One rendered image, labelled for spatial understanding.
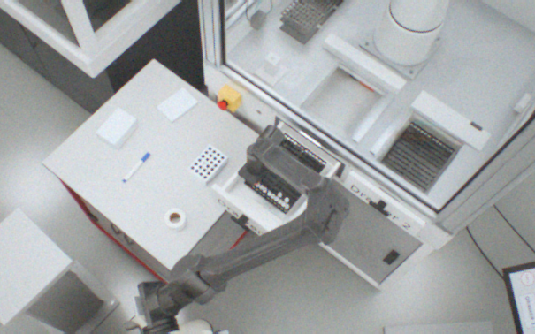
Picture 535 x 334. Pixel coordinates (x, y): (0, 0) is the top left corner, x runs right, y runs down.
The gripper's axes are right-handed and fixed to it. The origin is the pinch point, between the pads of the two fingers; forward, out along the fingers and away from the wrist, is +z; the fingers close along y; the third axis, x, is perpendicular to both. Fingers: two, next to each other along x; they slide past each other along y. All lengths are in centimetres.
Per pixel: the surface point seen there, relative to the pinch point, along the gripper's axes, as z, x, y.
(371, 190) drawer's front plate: 2.4, -30.9, 21.8
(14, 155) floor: 91, 126, -38
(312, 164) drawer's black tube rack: 4.3, -10.3, 17.5
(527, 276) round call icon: -6, -82, 25
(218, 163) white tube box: 14.7, 17.5, 1.3
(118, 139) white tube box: 12, 50, -16
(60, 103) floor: 92, 131, -3
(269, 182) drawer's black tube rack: 4.4, -3.2, 3.3
